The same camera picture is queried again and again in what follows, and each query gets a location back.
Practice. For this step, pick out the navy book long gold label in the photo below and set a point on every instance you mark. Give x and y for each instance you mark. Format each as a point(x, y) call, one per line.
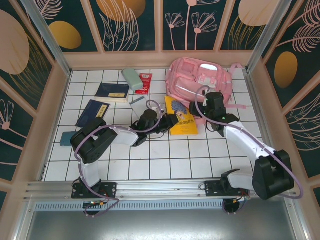
point(93, 111)

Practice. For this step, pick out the small dark teal notebook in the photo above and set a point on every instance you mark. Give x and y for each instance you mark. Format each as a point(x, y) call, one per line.
point(66, 138)

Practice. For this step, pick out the grey silver notebook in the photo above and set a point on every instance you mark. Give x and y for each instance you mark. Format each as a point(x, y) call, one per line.
point(138, 106)

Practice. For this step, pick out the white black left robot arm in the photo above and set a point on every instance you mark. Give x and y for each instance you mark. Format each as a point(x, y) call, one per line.
point(125, 136)

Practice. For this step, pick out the mint green pencil case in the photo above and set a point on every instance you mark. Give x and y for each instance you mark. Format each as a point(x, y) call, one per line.
point(132, 78)

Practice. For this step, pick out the aluminium side frame bar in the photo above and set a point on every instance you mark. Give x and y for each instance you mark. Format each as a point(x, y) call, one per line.
point(43, 172)
point(257, 105)

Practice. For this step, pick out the yellow paperback book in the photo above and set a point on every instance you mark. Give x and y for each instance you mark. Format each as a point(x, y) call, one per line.
point(185, 127)

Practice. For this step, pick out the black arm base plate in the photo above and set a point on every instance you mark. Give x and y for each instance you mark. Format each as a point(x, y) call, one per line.
point(110, 190)
point(212, 188)

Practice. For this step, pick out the grey metal panel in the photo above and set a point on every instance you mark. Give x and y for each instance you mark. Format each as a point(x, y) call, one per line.
point(160, 225)

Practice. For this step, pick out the navy book small gold label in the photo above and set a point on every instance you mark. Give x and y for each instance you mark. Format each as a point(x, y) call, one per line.
point(112, 91)

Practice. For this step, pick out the aluminium corner post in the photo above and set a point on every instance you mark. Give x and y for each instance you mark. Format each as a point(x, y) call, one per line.
point(265, 37)
point(48, 37)

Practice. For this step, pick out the aluminium mounting rail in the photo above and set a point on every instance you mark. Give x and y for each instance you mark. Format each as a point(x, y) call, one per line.
point(155, 187)

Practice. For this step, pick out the pink student backpack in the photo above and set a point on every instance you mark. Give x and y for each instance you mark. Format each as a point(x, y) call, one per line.
point(190, 82)

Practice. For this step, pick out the red packet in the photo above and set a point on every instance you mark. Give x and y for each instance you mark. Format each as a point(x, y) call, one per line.
point(145, 82)

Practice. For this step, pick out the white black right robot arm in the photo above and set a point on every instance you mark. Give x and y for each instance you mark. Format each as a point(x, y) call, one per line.
point(247, 142)

